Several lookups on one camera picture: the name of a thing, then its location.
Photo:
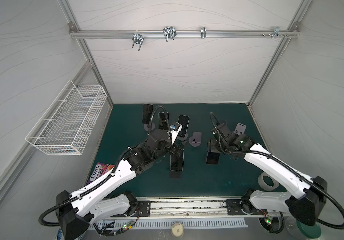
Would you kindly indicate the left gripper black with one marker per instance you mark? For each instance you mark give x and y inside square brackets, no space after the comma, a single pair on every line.
[175,149]

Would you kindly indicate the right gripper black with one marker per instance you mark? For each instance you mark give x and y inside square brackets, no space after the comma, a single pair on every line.
[217,143]

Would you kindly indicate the purple edged black phone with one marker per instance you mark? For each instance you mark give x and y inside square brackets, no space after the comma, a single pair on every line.
[212,158]

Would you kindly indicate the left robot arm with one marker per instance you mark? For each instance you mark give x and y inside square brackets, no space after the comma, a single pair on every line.
[131,163]

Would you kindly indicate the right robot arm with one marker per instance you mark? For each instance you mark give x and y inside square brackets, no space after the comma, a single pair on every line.
[300,198]

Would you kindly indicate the black phone on grey stand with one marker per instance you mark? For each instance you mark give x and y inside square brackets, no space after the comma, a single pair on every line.
[184,121]

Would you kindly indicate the grey round phone stand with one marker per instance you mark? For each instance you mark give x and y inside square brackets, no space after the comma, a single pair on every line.
[240,129]

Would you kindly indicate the white tape roll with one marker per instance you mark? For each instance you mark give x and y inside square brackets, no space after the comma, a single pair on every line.
[267,183]

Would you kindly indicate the purple snack packet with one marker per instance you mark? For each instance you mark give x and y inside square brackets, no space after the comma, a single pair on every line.
[99,170]

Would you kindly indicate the small round beige container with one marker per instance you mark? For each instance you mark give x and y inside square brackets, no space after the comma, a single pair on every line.
[177,229]

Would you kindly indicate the metal clamp small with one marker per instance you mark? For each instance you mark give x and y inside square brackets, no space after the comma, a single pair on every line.
[203,32]

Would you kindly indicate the metal u-bolt clamp left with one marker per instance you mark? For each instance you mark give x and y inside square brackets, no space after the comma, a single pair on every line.
[138,39]

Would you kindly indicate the metal u-bolt clamp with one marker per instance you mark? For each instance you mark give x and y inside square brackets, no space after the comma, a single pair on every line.
[169,33]
[138,39]

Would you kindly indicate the metal u-bolt clamp middle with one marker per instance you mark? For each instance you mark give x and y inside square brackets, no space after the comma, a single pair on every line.
[169,33]

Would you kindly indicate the green lid clear jar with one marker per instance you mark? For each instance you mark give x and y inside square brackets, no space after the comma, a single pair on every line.
[301,231]

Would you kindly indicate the aluminium top crossbar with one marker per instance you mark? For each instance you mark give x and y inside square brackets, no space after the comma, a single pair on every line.
[181,34]

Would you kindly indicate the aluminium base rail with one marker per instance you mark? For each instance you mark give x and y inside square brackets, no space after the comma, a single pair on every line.
[206,207]

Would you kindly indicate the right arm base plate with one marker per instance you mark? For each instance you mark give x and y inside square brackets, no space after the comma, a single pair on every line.
[236,207]

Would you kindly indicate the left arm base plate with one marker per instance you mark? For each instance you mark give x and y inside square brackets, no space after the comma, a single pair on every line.
[142,209]

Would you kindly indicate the white vented cable duct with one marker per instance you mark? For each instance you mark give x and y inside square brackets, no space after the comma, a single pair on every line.
[190,223]

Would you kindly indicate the white wire basket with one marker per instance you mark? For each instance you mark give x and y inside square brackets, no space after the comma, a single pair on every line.
[65,127]

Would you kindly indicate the metal bracket right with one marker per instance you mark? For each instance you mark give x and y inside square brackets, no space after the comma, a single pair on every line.
[276,34]

